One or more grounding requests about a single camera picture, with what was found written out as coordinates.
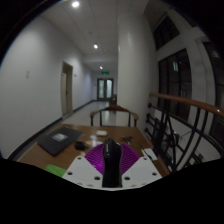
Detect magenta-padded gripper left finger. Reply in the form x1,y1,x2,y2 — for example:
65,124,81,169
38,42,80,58
62,142,106,188

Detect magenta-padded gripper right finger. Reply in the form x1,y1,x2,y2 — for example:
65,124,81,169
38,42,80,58
119,143,164,190

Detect black vertical computer mouse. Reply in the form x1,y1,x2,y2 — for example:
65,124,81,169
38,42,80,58
101,137,124,189

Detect green mouse pad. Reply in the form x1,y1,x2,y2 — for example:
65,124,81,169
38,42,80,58
44,163,68,178

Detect small black box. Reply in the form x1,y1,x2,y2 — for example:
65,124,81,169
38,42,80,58
74,141,86,151

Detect black closed laptop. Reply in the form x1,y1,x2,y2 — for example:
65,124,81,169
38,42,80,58
36,126,85,157

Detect small white box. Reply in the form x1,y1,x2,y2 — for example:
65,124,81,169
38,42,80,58
95,129,108,137

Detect wooden armchair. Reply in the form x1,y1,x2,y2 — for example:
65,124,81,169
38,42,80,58
89,104,140,128

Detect wooden handrail black metal railing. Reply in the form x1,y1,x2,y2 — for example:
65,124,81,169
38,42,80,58
144,92,224,173

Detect wooden side door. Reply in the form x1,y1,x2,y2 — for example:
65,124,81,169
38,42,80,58
60,61,74,118

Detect glass double door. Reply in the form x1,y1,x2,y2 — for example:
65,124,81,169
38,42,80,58
96,77,115,102

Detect dark glass window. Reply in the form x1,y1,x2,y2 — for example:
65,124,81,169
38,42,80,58
156,48,193,122

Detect ceiling lights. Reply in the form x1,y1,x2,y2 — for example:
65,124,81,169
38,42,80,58
70,0,105,71

